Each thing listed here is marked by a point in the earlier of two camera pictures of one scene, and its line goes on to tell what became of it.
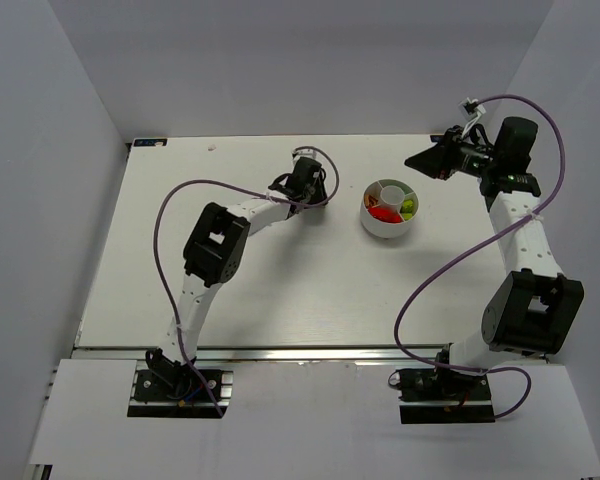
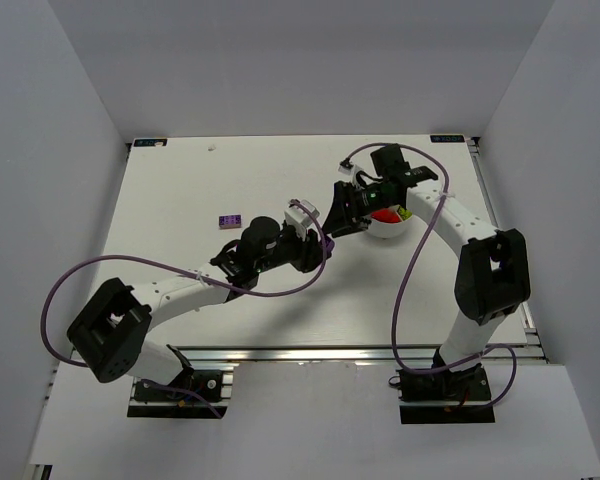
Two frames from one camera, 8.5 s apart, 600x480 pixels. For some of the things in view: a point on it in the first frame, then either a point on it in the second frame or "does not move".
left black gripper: (282, 183) -> (309, 251)
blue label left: (151, 142) does not move
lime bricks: (407, 210) does not move
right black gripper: (451, 157) -> (347, 206)
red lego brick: (388, 214) does not move
